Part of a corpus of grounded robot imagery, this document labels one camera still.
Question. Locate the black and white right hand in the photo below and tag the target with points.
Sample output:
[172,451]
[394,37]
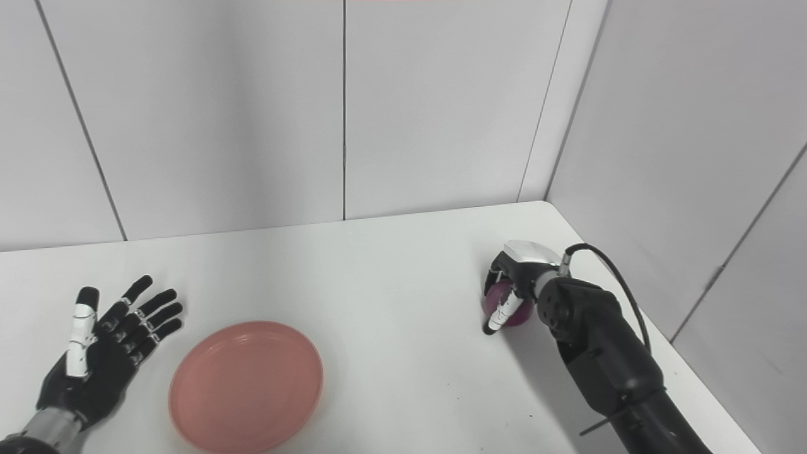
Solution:
[526,265]

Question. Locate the black and white left hand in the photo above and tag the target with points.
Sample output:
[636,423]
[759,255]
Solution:
[101,372]

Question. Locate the purple red onion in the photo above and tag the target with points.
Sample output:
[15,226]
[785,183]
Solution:
[501,296]

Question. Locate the pink plate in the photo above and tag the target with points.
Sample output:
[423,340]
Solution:
[246,386]

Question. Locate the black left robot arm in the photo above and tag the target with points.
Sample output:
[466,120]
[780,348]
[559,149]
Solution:
[44,432]

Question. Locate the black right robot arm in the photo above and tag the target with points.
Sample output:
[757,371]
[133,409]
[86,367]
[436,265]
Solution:
[605,353]

